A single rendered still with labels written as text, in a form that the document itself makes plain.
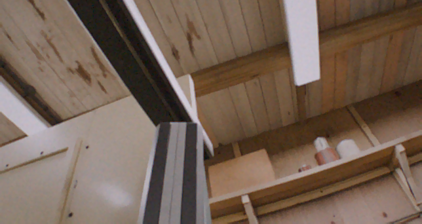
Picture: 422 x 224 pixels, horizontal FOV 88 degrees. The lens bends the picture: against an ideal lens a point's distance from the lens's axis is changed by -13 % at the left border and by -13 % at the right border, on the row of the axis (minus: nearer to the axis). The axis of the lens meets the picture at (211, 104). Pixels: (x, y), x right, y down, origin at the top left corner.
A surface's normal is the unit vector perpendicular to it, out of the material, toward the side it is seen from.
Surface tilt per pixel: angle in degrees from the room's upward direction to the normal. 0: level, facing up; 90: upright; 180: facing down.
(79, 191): 90
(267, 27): 180
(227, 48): 179
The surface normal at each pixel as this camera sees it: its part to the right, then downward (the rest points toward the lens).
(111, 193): -0.32, -0.68
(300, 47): 0.13, 0.66
